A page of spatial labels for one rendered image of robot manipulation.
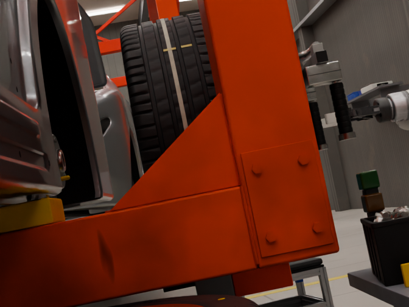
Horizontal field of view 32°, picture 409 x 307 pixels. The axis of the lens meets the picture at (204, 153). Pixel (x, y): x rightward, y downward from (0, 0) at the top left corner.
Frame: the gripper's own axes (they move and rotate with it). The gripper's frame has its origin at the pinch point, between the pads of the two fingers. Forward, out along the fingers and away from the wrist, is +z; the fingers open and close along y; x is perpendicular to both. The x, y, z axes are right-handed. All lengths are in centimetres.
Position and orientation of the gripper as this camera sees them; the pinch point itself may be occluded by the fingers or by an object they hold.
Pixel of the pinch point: (324, 121)
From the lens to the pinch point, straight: 219.9
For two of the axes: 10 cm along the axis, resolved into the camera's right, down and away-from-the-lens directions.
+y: -0.3, 0.8, 10.0
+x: -1.9, -9.8, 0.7
